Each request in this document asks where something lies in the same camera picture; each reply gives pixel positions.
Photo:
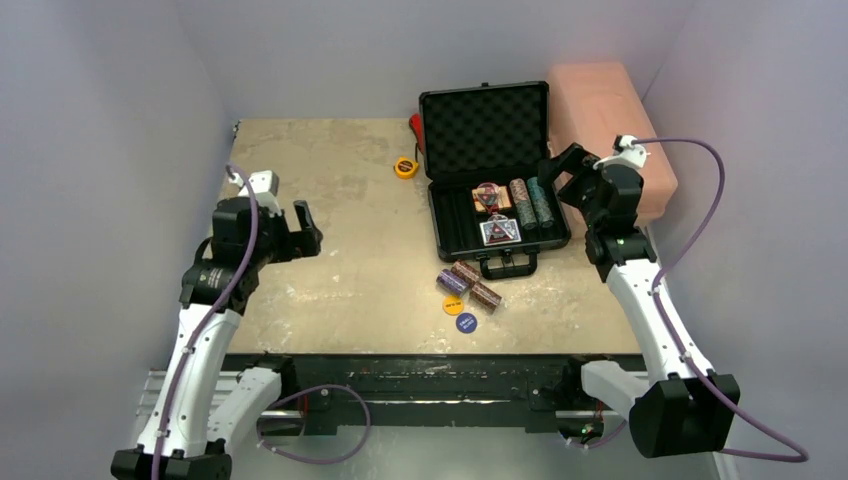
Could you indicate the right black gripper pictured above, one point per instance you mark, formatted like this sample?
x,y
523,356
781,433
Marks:
x,y
582,185

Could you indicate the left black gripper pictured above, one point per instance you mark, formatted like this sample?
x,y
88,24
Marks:
x,y
295,244

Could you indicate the purple poker chip roll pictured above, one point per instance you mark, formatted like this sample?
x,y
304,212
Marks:
x,y
451,283

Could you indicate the brown poker chip roll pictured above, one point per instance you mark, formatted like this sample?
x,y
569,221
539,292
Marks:
x,y
485,297

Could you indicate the red black chip roll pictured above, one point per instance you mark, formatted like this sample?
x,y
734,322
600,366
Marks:
x,y
467,273

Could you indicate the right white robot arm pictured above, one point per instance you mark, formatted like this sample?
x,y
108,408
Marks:
x,y
683,406

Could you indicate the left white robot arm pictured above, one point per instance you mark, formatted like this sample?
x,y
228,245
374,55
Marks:
x,y
179,441

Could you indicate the green poker chip roll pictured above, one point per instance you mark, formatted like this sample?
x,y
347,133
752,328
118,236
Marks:
x,y
536,191

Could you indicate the pink poker chip roll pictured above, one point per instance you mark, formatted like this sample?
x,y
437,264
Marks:
x,y
519,191

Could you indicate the dark green chip roll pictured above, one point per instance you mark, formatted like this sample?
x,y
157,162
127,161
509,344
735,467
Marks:
x,y
543,212

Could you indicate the pink plastic storage box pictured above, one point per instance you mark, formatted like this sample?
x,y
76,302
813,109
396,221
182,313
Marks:
x,y
593,103

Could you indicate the clear round dealer button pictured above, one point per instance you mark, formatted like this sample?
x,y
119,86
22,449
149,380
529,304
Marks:
x,y
488,193

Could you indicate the black poker case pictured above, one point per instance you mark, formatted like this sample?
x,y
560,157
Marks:
x,y
486,134

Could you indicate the blue card deck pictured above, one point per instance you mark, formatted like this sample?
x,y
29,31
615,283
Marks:
x,y
515,230

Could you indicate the clear all in triangle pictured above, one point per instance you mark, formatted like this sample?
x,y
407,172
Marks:
x,y
499,227

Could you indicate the yellow tape measure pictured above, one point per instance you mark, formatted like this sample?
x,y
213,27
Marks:
x,y
405,168

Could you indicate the yellow big blind button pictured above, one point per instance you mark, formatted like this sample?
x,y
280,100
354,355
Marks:
x,y
453,305

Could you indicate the blue small blind button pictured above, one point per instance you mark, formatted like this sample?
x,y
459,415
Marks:
x,y
466,323

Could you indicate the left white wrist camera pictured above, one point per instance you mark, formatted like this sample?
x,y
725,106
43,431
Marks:
x,y
265,186

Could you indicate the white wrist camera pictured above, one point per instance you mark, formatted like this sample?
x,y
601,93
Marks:
x,y
626,152
265,186

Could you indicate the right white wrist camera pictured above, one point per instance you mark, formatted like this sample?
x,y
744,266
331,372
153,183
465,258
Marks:
x,y
626,152

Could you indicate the red handled tool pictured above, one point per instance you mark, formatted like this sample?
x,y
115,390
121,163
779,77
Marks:
x,y
415,125

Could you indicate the black table rail frame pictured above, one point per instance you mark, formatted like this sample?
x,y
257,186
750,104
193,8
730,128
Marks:
x,y
538,393

